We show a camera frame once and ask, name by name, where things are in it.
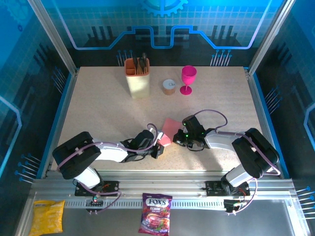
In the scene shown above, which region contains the small can white lid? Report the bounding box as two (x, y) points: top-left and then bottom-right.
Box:
(162, 79), (177, 95)

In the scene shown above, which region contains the pink plastic goblet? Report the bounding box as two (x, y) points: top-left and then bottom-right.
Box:
(180, 65), (197, 95)

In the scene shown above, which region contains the cream utensil holder orange insert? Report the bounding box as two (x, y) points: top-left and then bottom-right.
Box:
(124, 58), (151, 99)

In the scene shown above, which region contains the purple Fox's candy bag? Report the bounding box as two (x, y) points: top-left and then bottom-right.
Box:
(138, 193), (173, 236)

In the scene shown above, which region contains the steel shelf plate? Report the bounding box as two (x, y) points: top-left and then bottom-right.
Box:
(14, 191), (312, 236)

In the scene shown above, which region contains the yellow snack bag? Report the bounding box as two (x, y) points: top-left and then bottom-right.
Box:
(29, 200), (66, 236)

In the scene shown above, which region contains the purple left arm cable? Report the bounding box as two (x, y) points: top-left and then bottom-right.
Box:
(56, 123), (159, 215)

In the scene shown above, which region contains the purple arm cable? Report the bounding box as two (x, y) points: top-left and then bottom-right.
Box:
(56, 123), (159, 215)
(194, 109), (281, 216)

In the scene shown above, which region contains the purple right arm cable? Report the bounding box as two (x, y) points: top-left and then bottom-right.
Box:
(194, 109), (281, 216)

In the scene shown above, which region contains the aluminium mounting rail beam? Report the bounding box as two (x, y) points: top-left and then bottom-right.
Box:
(31, 172), (296, 197)

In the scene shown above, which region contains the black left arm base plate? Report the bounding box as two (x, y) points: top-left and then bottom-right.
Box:
(74, 180), (120, 197)

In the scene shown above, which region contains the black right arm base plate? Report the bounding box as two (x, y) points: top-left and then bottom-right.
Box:
(205, 180), (251, 197)

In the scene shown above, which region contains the slotted grey cable duct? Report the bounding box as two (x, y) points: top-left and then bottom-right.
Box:
(65, 200), (226, 209)

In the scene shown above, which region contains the aluminium table side rail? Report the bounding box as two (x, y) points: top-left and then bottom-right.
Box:
(40, 68), (79, 179)
(244, 66), (283, 179)

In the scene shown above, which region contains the aluminium frame post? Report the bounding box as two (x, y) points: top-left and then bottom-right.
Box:
(248, 0), (296, 76)
(27, 0), (79, 76)

